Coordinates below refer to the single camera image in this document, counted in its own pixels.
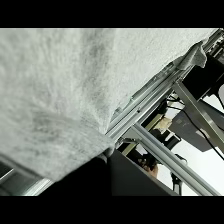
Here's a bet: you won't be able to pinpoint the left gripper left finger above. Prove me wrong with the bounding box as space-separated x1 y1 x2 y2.
39 155 112 197

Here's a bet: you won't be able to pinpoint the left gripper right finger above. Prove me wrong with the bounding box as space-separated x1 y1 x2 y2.
109 149 179 197

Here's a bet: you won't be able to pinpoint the grey garment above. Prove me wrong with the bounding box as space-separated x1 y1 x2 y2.
0 27 218 183

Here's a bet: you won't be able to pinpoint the silver frame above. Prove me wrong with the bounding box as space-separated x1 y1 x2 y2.
0 27 224 197

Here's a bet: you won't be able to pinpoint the black cable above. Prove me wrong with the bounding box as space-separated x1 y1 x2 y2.
165 94 224 162

